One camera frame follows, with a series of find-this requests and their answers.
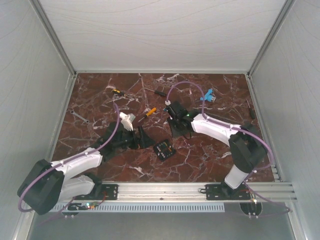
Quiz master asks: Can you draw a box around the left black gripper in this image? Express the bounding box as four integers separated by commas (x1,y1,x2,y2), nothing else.
114,126,156,150

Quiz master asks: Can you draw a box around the black fuse box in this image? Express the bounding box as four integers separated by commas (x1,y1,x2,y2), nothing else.
153,139,177,162

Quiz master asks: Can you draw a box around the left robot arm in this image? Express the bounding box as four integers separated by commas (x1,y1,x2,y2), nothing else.
17,122,156,215

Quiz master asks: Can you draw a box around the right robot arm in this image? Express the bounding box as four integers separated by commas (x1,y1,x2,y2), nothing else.
165,100,268,199

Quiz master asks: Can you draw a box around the blue plastic connector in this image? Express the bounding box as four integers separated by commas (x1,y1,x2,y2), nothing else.
199,88,216,103

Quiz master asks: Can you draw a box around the yellow black screwdriver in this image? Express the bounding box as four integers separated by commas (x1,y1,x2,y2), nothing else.
112,89,131,99

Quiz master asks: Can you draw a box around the thin black screwdriver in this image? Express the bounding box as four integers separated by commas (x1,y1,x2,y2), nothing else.
246,99,256,120

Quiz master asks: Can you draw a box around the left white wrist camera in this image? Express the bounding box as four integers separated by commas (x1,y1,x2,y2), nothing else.
119,112,136,131

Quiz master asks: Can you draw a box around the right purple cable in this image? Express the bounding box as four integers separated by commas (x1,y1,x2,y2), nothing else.
166,81,293,218

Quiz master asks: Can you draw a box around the purple cable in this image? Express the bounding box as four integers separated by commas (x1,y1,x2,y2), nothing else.
18,101,120,223
166,81,293,218

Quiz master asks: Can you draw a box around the orange handled screwdriver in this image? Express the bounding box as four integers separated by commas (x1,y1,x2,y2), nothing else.
138,107,157,122

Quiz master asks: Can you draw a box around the black handled screwdriver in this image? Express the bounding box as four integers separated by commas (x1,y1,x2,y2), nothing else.
145,88,167,97

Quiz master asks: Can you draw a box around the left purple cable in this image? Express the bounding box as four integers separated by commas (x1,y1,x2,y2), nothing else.
18,101,120,223

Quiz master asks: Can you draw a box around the aluminium rail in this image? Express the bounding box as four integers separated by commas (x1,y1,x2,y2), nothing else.
115,182,297,203

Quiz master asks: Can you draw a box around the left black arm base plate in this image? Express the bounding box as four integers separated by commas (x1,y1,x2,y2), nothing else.
75,184,119,201

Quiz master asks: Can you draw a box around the slotted grey cable duct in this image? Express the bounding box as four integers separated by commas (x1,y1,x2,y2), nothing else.
36,202,225,213

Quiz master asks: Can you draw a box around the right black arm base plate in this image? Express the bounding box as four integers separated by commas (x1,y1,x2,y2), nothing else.
204,182,252,201

